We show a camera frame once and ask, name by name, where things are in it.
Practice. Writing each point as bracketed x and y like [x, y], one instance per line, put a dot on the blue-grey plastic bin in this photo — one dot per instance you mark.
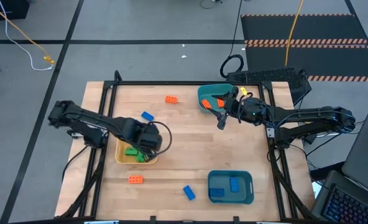
[224, 180]

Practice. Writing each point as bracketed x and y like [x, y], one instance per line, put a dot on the orange-red toy block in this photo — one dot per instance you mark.
[220, 103]
[171, 99]
[135, 179]
[206, 104]

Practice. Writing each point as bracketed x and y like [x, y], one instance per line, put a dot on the yellow tag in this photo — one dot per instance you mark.
[243, 91]

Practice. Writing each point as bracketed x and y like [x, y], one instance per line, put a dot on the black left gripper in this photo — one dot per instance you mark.
[148, 138]

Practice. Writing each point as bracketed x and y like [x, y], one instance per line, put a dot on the black striped floor mat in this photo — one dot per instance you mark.
[327, 60]
[296, 28]

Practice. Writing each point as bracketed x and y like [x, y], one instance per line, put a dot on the black aluminium table frame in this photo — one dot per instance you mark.
[184, 83]

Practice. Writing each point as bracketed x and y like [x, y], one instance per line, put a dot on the laptop with lit keyboard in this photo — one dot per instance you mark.
[348, 208]

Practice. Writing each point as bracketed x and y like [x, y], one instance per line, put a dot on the yellow plastic bin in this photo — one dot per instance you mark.
[120, 157]

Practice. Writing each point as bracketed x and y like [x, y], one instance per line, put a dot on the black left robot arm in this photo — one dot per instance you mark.
[87, 119]

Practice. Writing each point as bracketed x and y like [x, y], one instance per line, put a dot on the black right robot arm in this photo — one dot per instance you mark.
[311, 116]

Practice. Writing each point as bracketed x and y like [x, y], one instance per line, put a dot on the teal green plastic bin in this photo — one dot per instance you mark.
[204, 91]

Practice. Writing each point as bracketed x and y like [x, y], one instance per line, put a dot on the green toy block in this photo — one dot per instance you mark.
[131, 152]
[140, 158]

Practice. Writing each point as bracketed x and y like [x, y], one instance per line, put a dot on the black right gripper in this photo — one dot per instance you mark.
[252, 113]

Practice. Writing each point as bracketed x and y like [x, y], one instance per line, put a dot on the black box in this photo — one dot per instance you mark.
[7, 9]

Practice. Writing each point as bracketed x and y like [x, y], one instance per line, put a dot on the blue toy brick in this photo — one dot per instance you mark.
[217, 192]
[234, 184]
[189, 192]
[147, 116]

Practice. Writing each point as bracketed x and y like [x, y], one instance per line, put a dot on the silver frame bracket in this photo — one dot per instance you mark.
[270, 132]

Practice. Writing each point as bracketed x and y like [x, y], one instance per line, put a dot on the grey laptop lid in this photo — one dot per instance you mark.
[367, 149]

